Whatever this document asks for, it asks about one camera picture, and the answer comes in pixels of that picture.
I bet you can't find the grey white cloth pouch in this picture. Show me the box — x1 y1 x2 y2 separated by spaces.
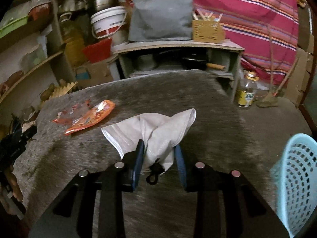
102 108 196 176

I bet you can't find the orange snack wrapper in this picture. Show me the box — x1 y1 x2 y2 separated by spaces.
64 100 115 135

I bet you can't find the clear red printed wrapper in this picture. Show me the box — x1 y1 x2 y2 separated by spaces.
52 99 90 126

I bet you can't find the light blue plastic trash basket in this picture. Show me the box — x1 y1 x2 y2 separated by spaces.
270 133 316 237

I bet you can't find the grey felt table mat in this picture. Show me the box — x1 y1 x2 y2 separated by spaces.
14 70 275 226

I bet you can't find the oil bottle with yellow label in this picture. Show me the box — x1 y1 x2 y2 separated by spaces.
235 71 259 109

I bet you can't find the cardboard box with blue print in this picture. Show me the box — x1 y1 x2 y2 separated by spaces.
75 61 113 89

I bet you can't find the straw broom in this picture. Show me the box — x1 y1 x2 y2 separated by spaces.
255 24 299 109

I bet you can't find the yellow egg carton tray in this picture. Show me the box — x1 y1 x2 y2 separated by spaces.
40 82 77 108

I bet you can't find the low wooden cabinet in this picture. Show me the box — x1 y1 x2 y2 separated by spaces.
112 39 244 101

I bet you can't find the red plastic basket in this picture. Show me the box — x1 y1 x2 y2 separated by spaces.
82 38 112 63

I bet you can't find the woven yellow chopstick holder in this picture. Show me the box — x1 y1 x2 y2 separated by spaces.
192 20 226 44

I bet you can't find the white red plastic bucket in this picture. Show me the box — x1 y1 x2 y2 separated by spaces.
90 6 127 39

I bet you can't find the grey fabric appliance cover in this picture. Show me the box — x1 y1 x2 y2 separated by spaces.
128 0 193 42

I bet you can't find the large yellow oil jug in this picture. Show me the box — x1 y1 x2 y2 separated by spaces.
59 12 87 68

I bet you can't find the red striped cloth curtain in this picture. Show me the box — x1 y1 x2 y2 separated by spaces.
126 0 299 84

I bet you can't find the green plastic basin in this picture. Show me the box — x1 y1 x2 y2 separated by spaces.
0 16 28 38

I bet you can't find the wooden wall shelf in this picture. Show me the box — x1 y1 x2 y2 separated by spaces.
1 0 75 110

